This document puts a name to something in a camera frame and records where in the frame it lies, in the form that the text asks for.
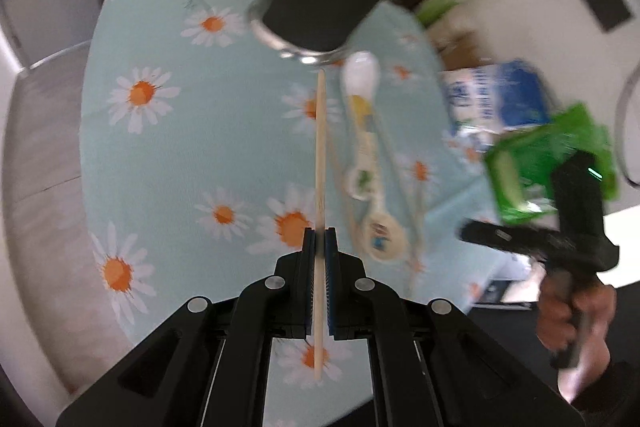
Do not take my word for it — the blue and white salt bag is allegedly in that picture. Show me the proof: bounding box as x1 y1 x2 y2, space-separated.
440 59 551 138

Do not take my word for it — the white ceramic spoon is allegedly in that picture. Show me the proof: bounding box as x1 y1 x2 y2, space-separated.
341 51 383 134

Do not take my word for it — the person's right hand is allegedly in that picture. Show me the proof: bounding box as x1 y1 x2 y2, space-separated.
536 272 618 355

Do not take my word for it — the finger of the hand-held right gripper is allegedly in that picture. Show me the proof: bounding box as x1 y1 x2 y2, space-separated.
459 219 553 255

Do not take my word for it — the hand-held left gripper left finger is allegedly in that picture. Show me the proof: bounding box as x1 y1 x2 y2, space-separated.
55 228 317 427

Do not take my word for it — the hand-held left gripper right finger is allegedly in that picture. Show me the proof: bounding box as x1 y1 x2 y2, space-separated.
325 228 586 427

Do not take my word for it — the cream printed spoon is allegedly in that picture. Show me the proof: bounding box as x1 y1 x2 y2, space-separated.
360 199 407 263

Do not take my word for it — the long wooden chopstick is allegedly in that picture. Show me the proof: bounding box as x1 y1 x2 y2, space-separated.
311 69 329 380

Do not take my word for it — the small cream spoon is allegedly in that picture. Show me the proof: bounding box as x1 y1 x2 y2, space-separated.
344 127 383 202

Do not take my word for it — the floral light blue tablecloth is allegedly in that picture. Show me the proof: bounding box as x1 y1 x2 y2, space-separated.
80 0 506 427

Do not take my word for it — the person's right forearm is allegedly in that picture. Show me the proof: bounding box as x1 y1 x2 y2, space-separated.
556 352 640 427

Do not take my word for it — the green pouch bag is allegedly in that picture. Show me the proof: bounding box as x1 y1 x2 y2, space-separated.
482 103 621 225

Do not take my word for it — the bunch of wooden chopsticks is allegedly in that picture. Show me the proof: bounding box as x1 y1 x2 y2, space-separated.
325 107 431 303

